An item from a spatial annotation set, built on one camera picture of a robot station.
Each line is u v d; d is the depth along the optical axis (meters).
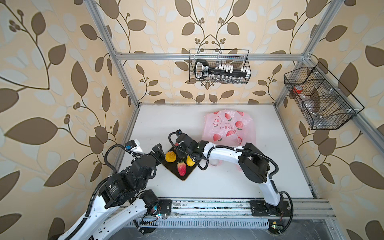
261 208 0.72
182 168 0.83
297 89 0.88
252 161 0.56
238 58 0.91
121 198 0.42
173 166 0.87
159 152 0.59
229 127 0.94
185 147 0.70
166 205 0.75
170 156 0.86
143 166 0.45
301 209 0.77
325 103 0.73
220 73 0.85
